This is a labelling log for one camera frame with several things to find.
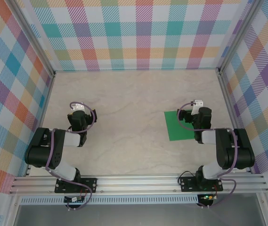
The green paper sheet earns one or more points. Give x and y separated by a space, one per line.
173 127

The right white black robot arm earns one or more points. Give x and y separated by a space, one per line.
209 171

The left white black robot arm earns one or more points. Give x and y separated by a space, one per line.
63 169

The small green-lit circuit board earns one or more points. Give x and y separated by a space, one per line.
208 197

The small black circuit board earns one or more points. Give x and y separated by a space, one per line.
73 199

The grey metal shelf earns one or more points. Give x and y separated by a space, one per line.
136 215

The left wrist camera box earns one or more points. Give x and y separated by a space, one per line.
78 107

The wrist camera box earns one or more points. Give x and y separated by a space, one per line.
78 107
198 103

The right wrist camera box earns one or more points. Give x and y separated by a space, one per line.
198 103

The aluminium table side rail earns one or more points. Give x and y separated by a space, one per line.
44 104
229 106

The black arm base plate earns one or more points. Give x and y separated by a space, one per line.
186 184
91 184

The long aluminium mounting rail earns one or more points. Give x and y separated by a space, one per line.
136 183

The aluminium frame post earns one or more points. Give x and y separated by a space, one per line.
237 35
37 40

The aluminium frame leg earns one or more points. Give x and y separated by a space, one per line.
12 212
264 209

